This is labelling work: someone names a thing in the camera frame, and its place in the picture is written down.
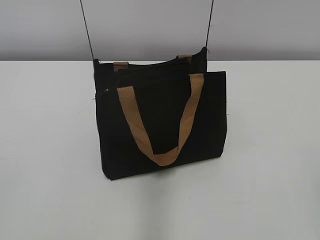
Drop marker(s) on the black canvas tote bag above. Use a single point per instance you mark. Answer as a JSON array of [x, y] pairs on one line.
[[161, 94]]

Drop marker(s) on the tan front bag handle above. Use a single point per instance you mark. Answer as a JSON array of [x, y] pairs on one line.
[[132, 115]]

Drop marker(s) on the tan bag handle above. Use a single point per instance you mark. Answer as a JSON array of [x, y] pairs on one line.
[[132, 115], [123, 65]]

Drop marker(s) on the tan rear bag handle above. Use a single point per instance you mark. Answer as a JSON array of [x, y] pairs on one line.
[[123, 65]]

